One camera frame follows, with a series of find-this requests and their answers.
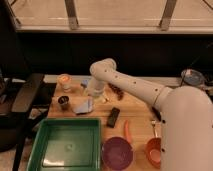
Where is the clear cup with orange contents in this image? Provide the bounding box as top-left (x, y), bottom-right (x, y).
top-left (57, 74), bottom-right (71, 92)

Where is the light blue towel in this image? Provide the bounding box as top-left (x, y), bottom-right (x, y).
top-left (73, 98), bottom-right (93, 115)

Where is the black handled utensil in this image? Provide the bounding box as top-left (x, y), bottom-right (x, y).
top-left (152, 107), bottom-right (161, 121)

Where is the orange carrot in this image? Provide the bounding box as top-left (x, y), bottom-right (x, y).
top-left (124, 120), bottom-right (132, 144)

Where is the green plastic tray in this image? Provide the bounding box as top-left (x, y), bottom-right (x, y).
top-left (26, 118), bottom-right (101, 171)

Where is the orange pan with handle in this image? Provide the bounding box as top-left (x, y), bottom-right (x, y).
top-left (145, 120), bottom-right (161, 169)

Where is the black rectangular block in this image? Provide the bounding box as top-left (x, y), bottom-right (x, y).
top-left (107, 108), bottom-right (120, 128)

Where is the purple bowl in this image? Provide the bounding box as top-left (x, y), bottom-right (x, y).
top-left (101, 137), bottom-right (133, 171)

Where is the small white yellow object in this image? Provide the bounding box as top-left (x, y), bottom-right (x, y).
top-left (102, 94), bottom-right (109, 103)

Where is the brown grape bunch toy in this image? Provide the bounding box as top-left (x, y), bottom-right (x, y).
top-left (108, 83), bottom-right (124, 101)

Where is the small dark cup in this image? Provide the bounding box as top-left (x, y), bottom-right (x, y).
top-left (58, 96), bottom-right (69, 110)

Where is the blue plastic cup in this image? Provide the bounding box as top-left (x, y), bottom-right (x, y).
top-left (80, 79), bottom-right (90, 88)

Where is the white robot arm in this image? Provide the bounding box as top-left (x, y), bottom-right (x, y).
top-left (88, 58), bottom-right (213, 171)

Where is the black office chair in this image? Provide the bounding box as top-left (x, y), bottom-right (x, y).
top-left (0, 73), bottom-right (51, 171)

